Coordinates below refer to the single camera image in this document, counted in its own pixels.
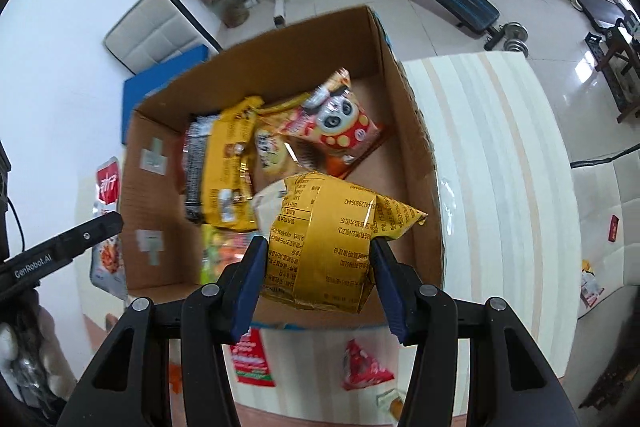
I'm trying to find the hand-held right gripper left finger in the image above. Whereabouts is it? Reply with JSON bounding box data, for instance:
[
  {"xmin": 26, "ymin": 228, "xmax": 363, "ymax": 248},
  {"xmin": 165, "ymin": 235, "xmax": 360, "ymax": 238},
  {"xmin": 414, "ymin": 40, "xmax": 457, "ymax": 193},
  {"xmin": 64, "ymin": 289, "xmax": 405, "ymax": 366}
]
[{"xmin": 57, "ymin": 237, "xmax": 271, "ymax": 427}]

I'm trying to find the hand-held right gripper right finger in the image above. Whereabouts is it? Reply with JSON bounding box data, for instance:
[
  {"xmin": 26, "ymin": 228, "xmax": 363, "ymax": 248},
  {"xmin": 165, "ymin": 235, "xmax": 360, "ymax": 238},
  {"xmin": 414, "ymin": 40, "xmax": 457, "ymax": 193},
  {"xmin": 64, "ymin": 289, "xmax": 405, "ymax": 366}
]
[{"xmin": 372, "ymin": 237, "xmax": 583, "ymax": 427}]

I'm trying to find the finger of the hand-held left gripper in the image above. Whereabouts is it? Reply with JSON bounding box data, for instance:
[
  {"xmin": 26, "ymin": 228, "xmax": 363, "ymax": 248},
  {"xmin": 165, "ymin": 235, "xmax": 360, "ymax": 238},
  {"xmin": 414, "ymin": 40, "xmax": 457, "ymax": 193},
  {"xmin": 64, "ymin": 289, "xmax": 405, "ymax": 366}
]
[{"xmin": 54, "ymin": 212, "xmax": 125, "ymax": 259}]

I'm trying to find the colourful candy packet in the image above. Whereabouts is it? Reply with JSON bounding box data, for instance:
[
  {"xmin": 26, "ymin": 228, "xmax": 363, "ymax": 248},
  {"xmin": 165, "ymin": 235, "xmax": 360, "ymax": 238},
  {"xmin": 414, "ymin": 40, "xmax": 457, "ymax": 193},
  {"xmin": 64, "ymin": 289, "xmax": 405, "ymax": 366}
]
[{"xmin": 200, "ymin": 224, "xmax": 257, "ymax": 286}]

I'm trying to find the small yellow snack packet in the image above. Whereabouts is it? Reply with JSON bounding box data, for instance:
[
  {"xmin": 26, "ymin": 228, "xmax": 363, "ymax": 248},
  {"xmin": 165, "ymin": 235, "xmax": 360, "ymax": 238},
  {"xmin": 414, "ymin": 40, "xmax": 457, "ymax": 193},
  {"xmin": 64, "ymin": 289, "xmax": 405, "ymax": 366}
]
[{"xmin": 259, "ymin": 172, "xmax": 430, "ymax": 313}]

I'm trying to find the large yellow black snack packet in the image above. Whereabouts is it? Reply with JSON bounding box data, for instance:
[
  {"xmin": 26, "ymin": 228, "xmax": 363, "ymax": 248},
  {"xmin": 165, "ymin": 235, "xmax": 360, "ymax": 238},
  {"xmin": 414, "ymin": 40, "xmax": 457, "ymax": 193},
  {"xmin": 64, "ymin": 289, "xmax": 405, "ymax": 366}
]
[{"xmin": 200, "ymin": 96, "xmax": 265, "ymax": 229}]

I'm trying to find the yellow cartoon snack bag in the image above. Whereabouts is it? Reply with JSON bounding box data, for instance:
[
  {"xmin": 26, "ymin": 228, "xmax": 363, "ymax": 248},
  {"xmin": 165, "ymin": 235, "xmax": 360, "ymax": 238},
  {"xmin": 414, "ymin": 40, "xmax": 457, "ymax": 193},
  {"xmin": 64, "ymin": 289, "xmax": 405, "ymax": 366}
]
[{"xmin": 252, "ymin": 92, "xmax": 312, "ymax": 182}]

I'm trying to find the cardboard box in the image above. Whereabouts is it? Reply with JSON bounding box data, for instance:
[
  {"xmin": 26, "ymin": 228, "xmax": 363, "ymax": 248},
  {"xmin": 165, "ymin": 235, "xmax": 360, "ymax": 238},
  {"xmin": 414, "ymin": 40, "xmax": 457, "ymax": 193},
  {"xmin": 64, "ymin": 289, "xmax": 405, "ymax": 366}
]
[{"xmin": 122, "ymin": 5, "xmax": 446, "ymax": 330}]

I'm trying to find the orange panda snack packet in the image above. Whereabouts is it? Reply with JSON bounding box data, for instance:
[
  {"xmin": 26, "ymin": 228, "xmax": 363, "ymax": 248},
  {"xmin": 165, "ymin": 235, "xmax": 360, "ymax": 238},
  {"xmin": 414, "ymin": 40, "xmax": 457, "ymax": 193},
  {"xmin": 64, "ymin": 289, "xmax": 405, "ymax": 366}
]
[{"xmin": 272, "ymin": 68, "xmax": 386, "ymax": 180}]

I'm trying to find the person's left forearm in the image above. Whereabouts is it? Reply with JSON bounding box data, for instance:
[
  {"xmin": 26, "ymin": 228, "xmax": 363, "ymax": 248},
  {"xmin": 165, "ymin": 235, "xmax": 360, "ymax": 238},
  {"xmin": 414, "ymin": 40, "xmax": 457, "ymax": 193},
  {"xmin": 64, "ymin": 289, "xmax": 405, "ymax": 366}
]
[{"xmin": 30, "ymin": 302, "xmax": 77, "ymax": 405}]

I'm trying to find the red white clear snack packet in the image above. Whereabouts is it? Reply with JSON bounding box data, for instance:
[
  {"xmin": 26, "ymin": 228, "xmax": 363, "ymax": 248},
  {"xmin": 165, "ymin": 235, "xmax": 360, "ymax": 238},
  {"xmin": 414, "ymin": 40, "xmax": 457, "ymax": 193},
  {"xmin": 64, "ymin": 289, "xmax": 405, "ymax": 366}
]
[{"xmin": 90, "ymin": 157, "xmax": 129, "ymax": 300}]

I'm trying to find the red flat snack packet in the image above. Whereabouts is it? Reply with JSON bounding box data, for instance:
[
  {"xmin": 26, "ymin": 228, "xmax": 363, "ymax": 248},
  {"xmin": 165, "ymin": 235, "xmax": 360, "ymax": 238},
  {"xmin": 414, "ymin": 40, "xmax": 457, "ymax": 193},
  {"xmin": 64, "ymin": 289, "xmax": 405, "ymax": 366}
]
[{"xmin": 230, "ymin": 327, "xmax": 277, "ymax": 388}]

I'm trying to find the red triangular snack packet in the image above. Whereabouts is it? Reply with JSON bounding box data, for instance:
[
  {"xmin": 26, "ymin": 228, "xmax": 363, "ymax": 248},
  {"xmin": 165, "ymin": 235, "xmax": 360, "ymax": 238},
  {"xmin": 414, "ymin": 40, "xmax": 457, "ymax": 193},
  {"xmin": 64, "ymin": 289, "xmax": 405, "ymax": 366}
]
[{"xmin": 342, "ymin": 339, "xmax": 396, "ymax": 391}]

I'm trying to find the clear packet with brown snack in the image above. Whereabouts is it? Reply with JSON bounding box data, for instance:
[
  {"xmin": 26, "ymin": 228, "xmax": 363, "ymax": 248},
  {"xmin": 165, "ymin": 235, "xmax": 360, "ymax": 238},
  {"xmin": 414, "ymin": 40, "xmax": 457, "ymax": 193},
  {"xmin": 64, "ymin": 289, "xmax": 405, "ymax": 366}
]
[{"xmin": 377, "ymin": 389, "xmax": 407, "ymax": 422}]

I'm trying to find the striped table mat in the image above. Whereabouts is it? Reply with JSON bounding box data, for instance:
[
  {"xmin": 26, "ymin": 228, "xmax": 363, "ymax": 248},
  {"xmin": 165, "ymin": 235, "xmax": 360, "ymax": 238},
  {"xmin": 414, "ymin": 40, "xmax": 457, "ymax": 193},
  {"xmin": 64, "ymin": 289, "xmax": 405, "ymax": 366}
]
[{"xmin": 167, "ymin": 52, "xmax": 576, "ymax": 426}]

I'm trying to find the blue foam mat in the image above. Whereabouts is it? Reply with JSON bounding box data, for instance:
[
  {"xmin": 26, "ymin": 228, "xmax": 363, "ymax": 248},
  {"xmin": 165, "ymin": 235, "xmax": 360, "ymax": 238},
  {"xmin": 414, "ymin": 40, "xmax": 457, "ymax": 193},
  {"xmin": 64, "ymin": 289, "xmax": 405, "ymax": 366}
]
[{"xmin": 122, "ymin": 46, "xmax": 211, "ymax": 142}]

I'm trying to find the white padded chair back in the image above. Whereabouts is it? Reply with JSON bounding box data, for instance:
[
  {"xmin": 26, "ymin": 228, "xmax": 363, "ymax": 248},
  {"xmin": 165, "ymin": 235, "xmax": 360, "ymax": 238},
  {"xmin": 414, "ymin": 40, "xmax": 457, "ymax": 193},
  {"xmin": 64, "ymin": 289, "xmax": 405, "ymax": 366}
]
[{"xmin": 104, "ymin": 0, "xmax": 222, "ymax": 75}]

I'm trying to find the white quilted swivel chair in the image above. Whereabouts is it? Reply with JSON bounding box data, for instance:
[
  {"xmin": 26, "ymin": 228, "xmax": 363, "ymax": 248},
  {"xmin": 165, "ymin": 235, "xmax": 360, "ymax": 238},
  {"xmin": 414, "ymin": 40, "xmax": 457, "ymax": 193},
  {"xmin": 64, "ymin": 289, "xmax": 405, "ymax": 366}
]
[{"xmin": 570, "ymin": 146, "xmax": 640, "ymax": 320}]

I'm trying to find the clear water jug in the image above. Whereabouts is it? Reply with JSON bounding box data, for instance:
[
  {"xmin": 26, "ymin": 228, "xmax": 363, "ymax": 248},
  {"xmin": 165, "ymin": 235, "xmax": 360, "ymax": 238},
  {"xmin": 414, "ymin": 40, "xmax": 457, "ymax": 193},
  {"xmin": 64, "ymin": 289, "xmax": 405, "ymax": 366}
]
[{"xmin": 220, "ymin": 0, "xmax": 262, "ymax": 28}]

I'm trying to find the chrome dumbbell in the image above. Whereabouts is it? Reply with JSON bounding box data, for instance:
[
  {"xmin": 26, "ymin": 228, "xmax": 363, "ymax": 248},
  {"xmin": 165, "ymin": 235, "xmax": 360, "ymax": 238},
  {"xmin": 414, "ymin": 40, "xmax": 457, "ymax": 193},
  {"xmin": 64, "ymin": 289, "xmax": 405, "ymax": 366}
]
[{"xmin": 484, "ymin": 23, "xmax": 531, "ymax": 55}]

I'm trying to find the dark wooden chair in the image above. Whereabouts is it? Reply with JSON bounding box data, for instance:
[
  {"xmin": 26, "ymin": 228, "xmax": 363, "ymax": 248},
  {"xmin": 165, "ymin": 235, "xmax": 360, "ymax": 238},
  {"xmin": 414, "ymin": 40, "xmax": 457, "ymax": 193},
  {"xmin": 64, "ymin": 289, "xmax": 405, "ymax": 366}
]
[{"xmin": 596, "ymin": 13, "xmax": 640, "ymax": 124}]

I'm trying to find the small dark stool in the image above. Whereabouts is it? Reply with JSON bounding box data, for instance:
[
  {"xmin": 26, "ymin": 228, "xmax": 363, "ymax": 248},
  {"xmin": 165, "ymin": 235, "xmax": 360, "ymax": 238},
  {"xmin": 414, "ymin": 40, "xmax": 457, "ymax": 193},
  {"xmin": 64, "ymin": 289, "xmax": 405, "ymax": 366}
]
[{"xmin": 584, "ymin": 32, "xmax": 609, "ymax": 58}]

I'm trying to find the black treadmill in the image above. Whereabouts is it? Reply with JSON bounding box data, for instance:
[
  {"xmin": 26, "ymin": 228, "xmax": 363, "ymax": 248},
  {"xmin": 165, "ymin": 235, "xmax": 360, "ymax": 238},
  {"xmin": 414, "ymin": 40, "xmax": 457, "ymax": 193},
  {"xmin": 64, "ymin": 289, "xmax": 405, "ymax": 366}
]
[{"xmin": 570, "ymin": 0, "xmax": 632, "ymax": 31}]

